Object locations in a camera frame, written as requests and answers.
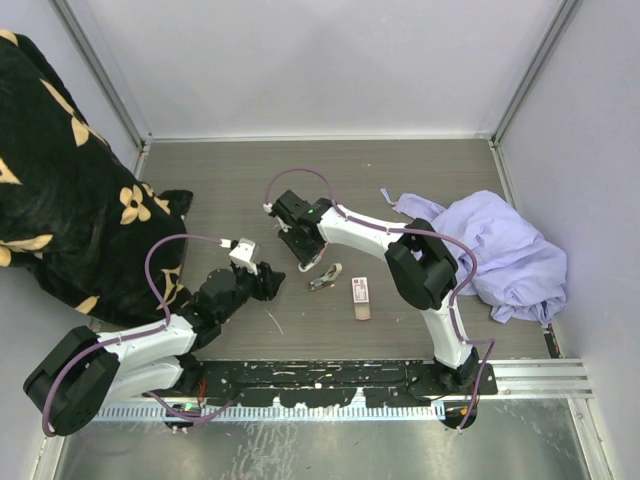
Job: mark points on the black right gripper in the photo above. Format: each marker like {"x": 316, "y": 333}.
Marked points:
{"x": 303, "y": 255}

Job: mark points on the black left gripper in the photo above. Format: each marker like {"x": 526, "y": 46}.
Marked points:
{"x": 266, "y": 283}

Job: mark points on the beige stapler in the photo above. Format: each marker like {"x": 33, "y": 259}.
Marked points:
{"x": 327, "y": 279}

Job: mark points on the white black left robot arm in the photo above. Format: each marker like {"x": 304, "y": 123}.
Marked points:
{"x": 87, "y": 371}

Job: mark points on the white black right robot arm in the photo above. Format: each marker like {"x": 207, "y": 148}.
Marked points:
{"x": 421, "y": 266}

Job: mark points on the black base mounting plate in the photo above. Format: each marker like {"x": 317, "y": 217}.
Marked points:
{"x": 383, "y": 383}

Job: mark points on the black floral blanket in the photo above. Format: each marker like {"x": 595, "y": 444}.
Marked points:
{"x": 93, "y": 235}

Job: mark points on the lavender crumpled cloth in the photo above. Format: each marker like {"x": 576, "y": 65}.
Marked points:
{"x": 520, "y": 274}

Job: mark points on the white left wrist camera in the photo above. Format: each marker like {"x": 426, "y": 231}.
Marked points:
{"x": 242, "y": 253}

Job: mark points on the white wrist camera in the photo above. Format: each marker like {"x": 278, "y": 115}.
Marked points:
{"x": 273, "y": 211}
{"x": 242, "y": 253}

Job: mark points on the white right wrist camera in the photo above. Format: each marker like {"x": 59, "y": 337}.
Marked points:
{"x": 273, "y": 211}

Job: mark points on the white slotted cable duct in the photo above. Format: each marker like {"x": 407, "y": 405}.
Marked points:
{"x": 147, "y": 411}

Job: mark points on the aluminium front rail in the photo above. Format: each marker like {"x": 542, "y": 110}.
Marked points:
{"x": 525, "y": 379}

